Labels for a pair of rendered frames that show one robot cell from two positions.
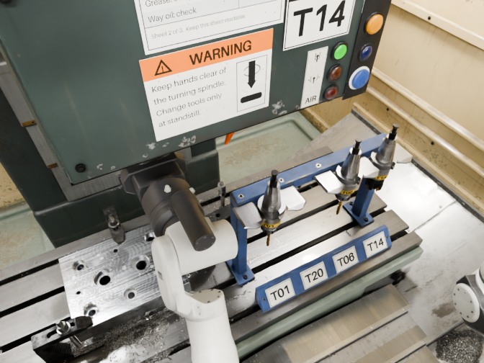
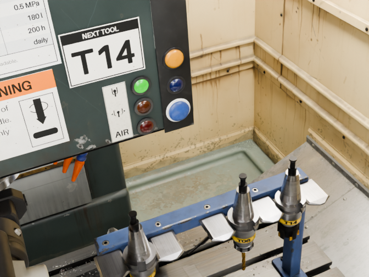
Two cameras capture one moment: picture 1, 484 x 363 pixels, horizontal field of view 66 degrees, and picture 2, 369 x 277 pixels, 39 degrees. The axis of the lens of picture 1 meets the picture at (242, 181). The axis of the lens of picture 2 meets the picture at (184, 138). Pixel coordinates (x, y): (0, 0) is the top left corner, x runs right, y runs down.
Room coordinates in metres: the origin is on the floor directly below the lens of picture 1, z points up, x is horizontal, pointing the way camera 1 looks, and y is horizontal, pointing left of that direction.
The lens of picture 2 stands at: (-0.12, -0.25, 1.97)
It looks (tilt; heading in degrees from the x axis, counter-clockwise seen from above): 36 degrees down; 7
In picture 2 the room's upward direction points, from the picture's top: 5 degrees counter-clockwise
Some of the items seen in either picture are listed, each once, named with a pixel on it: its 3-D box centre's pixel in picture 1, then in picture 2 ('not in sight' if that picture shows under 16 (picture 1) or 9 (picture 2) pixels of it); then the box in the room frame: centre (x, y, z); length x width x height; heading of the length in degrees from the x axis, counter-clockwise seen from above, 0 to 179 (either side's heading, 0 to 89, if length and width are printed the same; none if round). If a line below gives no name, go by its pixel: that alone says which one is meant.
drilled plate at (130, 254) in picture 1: (124, 274); not in sight; (0.50, 0.32, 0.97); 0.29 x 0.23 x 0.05; 118
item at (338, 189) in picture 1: (330, 183); (218, 228); (0.61, -0.21, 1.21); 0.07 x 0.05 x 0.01; 28
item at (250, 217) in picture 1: (250, 216); (112, 267); (0.51, -0.02, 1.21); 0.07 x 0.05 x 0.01; 28
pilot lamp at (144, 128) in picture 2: (331, 93); (146, 126); (0.46, -0.13, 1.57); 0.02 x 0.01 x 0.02; 118
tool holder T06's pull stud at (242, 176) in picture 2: (357, 145); (242, 182); (0.64, -0.26, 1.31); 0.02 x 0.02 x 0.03
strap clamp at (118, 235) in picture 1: (116, 229); not in sight; (0.64, 0.37, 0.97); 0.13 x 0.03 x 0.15; 28
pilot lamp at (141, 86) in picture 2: (340, 51); (141, 86); (0.46, -0.13, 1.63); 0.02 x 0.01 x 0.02; 118
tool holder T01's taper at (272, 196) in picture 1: (272, 194); (137, 240); (0.53, -0.07, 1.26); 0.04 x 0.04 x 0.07
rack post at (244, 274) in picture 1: (239, 240); not in sight; (0.56, 0.01, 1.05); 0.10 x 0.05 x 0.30; 28
